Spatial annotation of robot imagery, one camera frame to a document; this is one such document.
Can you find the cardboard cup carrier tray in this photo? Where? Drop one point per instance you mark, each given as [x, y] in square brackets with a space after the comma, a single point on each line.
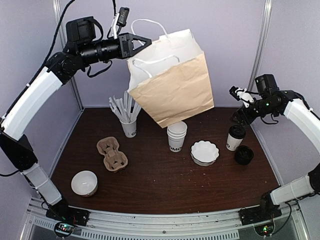
[114, 160]

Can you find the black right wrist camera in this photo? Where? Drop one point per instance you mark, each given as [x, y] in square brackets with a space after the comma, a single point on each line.
[266, 84]

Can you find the white paper coffee cup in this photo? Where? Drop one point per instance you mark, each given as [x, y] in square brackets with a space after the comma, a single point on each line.
[233, 141]

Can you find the aluminium frame post left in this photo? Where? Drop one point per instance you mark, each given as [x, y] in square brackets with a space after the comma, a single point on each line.
[59, 15]

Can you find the stack of black cup lids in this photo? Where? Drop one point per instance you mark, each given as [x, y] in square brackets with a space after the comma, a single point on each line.
[243, 155]

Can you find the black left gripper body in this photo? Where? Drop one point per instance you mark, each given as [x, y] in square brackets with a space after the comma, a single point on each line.
[91, 52]

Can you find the white round bowl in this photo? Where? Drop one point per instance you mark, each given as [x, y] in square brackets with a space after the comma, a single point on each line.
[84, 183]

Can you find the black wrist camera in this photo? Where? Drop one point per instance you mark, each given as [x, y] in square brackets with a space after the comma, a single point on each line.
[82, 30]
[266, 84]

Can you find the aluminium frame post right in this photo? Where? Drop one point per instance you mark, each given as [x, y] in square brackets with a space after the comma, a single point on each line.
[263, 35]

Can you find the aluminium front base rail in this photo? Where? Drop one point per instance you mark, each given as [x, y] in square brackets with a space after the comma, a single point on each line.
[219, 225]

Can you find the white scalloped dish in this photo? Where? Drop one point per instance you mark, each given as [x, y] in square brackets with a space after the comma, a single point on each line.
[204, 153]

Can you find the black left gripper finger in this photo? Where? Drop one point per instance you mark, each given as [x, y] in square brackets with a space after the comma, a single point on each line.
[142, 40]
[136, 50]

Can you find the stack of white paper cups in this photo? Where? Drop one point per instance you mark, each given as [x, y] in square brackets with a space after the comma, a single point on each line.
[176, 135]

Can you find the brown paper takeout bag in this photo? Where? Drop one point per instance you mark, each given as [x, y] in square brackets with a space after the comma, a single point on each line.
[170, 79]

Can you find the aluminium frame post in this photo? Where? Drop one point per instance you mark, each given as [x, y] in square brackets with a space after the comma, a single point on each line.
[263, 35]
[59, 15]

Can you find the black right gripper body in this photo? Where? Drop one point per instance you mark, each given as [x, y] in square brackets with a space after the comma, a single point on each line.
[264, 109]

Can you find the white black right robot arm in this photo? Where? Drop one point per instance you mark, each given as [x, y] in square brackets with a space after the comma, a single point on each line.
[290, 135]

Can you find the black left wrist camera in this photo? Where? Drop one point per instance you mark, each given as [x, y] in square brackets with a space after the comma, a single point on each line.
[82, 30]

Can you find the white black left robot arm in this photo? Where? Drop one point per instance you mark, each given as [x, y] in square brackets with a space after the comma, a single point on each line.
[55, 73]

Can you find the black plastic cup lid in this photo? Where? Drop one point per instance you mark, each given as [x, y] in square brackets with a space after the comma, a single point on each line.
[237, 131]

